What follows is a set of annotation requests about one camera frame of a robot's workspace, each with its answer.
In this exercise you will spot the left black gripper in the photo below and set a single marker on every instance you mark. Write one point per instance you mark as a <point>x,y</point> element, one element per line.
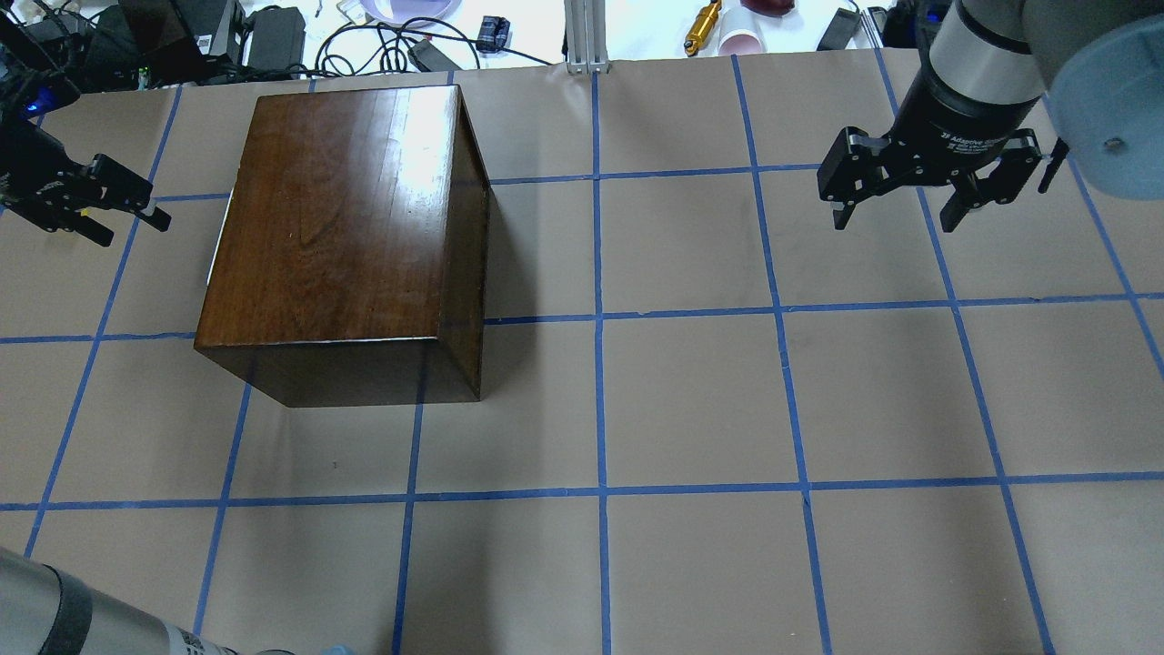
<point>27,156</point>

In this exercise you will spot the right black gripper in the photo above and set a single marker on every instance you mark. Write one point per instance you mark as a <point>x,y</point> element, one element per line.
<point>955,123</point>

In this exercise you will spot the dark wooden drawer cabinet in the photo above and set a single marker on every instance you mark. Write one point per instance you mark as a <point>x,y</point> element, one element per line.
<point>351,266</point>

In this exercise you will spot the black power adapter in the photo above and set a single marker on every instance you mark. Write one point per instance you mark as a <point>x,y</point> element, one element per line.
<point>276,38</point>

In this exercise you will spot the aluminium frame post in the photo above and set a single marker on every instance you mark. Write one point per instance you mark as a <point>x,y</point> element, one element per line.
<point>586,37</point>

